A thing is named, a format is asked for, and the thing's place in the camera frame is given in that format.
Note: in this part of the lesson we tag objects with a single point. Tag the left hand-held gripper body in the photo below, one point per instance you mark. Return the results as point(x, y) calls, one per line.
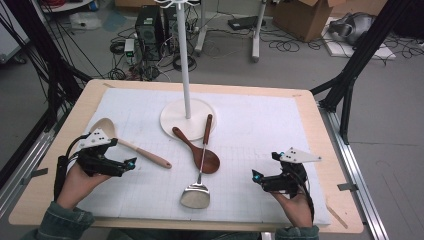
point(96, 163)

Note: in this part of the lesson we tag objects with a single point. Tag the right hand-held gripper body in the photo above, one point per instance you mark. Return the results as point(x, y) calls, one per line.
point(286, 183)

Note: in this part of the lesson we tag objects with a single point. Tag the light wooden spoon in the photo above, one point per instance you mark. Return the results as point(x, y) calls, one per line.
point(150, 158)

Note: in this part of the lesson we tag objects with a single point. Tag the dark wooden spoon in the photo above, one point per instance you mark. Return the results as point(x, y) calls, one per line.
point(208, 161)

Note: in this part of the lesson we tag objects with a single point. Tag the white hook stand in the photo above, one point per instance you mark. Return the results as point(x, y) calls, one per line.
point(185, 66)

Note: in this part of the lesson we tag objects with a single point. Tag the person's right hand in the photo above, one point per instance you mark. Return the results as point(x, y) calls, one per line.
point(298, 211)

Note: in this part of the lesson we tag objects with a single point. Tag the person's left hand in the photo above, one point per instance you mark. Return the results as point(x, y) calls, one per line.
point(75, 188)

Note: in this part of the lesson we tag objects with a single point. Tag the grey table clamp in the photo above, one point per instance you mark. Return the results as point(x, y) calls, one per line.
point(35, 175)
point(347, 186)

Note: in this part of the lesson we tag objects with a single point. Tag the small white electronic box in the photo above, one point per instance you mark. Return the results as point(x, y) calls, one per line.
point(129, 46)

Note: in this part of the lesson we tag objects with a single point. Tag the black computer tower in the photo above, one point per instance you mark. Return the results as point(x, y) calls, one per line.
point(149, 30)

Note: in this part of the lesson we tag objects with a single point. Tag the clear plastic bag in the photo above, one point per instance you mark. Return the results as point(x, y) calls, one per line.
point(85, 20)

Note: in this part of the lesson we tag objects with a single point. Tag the flat black device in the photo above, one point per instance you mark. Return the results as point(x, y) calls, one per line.
point(243, 22)

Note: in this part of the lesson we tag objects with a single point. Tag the cardboard box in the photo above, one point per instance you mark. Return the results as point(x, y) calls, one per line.
point(303, 20)

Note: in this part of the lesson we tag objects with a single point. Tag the white round table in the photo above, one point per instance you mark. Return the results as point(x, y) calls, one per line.
point(71, 6)

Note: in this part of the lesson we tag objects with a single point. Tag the white floor board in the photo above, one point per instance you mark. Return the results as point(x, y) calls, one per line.
point(383, 53)

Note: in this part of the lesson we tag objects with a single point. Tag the grey bag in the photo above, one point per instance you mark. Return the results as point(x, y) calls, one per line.
point(353, 28)

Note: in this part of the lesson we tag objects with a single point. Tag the aluminium rail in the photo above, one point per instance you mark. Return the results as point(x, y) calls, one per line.
point(23, 163)
point(353, 166)

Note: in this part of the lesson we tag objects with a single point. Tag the black metal frame strut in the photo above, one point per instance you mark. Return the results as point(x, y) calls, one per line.
point(50, 60)
point(360, 56)

